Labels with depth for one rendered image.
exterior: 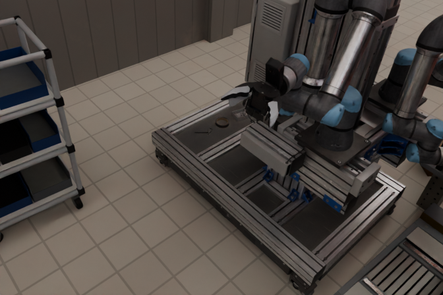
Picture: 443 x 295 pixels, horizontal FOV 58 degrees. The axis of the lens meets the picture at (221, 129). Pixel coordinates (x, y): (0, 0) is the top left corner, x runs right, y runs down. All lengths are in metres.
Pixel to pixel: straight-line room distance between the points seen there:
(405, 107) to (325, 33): 0.43
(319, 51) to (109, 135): 1.79
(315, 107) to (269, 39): 0.64
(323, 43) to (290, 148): 0.48
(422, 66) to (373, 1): 0.37
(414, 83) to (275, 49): 0.59
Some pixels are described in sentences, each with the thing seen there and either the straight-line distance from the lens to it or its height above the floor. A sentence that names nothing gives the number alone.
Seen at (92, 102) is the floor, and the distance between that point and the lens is 3.21.
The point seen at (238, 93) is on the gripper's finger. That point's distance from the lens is 1.08.
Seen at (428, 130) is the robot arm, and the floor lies 0.94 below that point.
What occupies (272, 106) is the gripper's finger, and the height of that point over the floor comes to 1.24.
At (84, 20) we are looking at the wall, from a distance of 3.23.
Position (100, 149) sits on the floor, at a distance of 2.78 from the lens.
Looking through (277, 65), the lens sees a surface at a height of 1.32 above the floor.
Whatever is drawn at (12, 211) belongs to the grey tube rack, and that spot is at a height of 0.16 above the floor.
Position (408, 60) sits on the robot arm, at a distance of 1.91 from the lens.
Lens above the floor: 1.85
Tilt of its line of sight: 40 degrees down
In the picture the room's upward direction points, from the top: 5 degrees clockwise
